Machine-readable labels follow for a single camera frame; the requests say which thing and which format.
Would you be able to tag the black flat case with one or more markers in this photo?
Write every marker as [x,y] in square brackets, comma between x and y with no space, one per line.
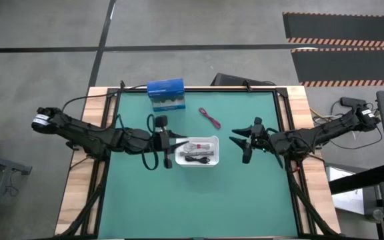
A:
[232,80]

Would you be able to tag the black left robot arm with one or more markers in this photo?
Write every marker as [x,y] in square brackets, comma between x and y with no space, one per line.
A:
[88,135]

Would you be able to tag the blue cardboard box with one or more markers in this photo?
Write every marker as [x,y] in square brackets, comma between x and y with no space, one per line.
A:
[165,88]

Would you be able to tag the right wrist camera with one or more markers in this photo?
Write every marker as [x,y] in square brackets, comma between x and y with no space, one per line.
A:
[258,120]

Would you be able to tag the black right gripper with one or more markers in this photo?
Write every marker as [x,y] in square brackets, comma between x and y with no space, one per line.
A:
[258,138]

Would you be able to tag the white plastic bin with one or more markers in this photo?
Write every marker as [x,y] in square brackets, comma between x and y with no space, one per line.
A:
[216,156]

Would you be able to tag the black power adapter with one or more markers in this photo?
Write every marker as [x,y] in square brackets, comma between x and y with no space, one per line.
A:
[352,101]

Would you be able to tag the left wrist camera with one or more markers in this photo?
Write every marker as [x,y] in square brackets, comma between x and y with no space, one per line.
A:
[161,121]

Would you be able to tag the black hazard-striped floor mat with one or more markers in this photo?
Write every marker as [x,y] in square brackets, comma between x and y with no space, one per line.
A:
[345,26]
[348,66]

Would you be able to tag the black table frame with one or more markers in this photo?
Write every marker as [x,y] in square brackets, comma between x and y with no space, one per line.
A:
[195,89]

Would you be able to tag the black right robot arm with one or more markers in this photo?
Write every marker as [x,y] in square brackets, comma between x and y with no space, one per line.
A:
[312,136]

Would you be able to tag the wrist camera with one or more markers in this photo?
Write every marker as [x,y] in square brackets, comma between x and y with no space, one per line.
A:
[258,120]
[161,121]

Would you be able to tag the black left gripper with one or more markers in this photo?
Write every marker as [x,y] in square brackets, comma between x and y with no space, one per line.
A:
[164,141]

